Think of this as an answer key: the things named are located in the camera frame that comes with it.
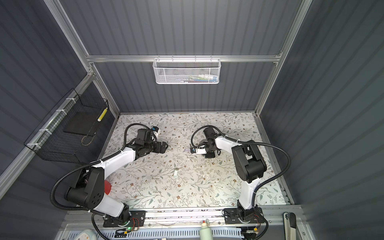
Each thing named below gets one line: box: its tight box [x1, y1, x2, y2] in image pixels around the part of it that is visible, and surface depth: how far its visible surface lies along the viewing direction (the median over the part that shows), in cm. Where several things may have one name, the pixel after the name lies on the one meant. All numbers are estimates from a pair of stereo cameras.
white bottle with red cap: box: [199, 220, 214, 240], surface depth 65 cm
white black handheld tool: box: [283, 211, 297, 240], surface depth 70 cm
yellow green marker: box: [97, 107, 108, 122], surface depth 83 cm
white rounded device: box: [76, 229, 96, 240], surface depth 69 cm
